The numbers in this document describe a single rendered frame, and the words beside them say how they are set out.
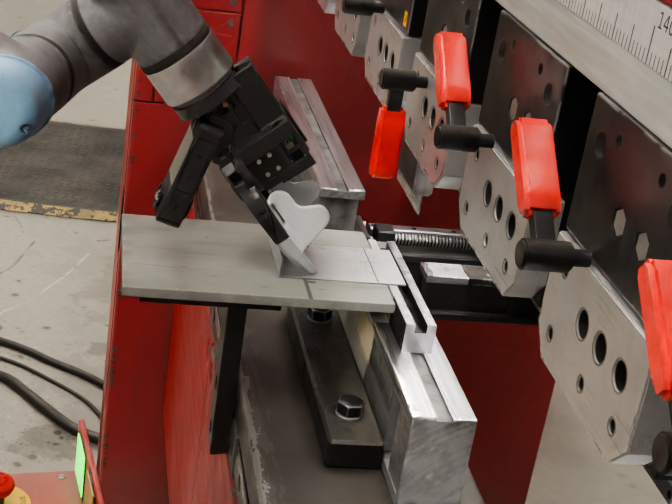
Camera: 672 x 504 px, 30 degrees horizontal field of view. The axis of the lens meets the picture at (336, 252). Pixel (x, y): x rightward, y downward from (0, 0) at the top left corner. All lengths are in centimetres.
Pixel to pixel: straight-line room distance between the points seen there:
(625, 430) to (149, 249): 70
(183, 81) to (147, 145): 96
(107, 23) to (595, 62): 54
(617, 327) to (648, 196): 7
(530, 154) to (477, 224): 19
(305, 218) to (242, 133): 10
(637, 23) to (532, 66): 15
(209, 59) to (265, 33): 92
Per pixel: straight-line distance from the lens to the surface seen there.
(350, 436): 118
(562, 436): 314
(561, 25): 81
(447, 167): 100
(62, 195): 405
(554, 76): 80
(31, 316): 331
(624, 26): 72
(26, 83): 104
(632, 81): 70
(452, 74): 90
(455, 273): 131
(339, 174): 165
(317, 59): 211
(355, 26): 139
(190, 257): 126
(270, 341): 139
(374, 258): 131
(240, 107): 120
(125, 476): 242
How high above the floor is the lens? 151
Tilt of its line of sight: 23 degrees down
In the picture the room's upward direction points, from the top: 9 degrees clockwise
